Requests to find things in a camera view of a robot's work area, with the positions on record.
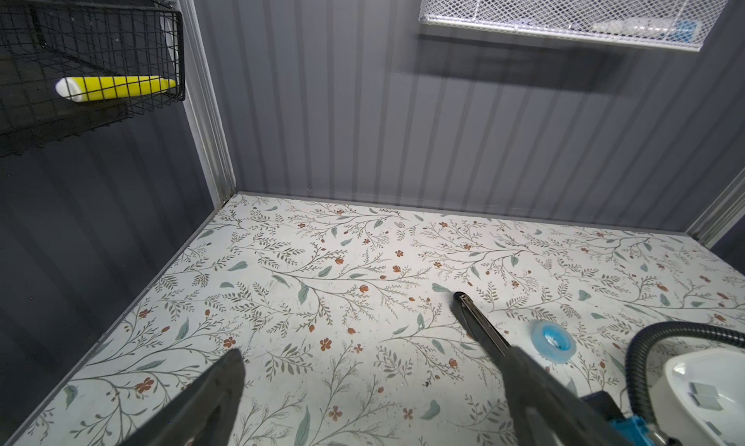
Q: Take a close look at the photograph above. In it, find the yellow marker pen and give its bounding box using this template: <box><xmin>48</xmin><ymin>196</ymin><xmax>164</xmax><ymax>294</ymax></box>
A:
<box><xmin>54</xmin><ymin>75</ymin><xmax>177</xmax><ymax>104</ymax></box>

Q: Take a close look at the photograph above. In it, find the blue tape roll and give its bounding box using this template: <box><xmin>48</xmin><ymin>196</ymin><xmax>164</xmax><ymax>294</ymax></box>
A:
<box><xmin>531</xmin><ymin>321</ymin><xmax>576</xmax><ymax>364</ymax></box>

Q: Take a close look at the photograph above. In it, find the black stapler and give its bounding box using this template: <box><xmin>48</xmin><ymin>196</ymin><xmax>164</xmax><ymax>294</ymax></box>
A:
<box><xmin>451</xmin><ymin>292</ymin><xmax>510</xmax><ymax>368</ymax></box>

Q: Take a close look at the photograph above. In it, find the floral table mat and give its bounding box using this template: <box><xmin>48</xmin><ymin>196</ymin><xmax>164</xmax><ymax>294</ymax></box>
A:
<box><xmin>15</xmin><ymin>194</ymin><xmax>744</xmax><ymax>445</ymax></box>

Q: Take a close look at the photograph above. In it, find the white plastic tray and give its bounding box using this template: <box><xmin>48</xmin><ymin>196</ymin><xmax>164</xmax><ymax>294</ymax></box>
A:
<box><xmin>650</xmin><ymin>349</ymin><xmax>745</xmax><ymax>446</ymax></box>

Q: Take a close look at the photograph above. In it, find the white wire mesh basket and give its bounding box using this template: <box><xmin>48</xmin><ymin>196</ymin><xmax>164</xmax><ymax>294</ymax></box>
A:
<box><xmin>419</xmin><ymin>0</ymin><xmax>729</xmax><ymax>52</ymax></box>

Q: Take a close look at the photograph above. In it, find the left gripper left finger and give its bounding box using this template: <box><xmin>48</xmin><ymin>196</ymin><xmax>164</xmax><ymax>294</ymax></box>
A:
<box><xmin>122</xmin><ymin>349</ymin><xmax>246</xmax><ymax>446</ymax></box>

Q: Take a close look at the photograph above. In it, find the black wire basket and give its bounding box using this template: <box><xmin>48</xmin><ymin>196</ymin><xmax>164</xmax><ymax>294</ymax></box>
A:
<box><xmin>1</xmin><ymin>0</ymin><xmax>185</xmax><ymax>156</ymax></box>

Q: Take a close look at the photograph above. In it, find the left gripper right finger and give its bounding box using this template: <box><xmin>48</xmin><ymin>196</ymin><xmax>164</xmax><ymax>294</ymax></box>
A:
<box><xmin>502</xmin><ymin>347</ymin><xmax>630</xmax><ymax>445</ymax></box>

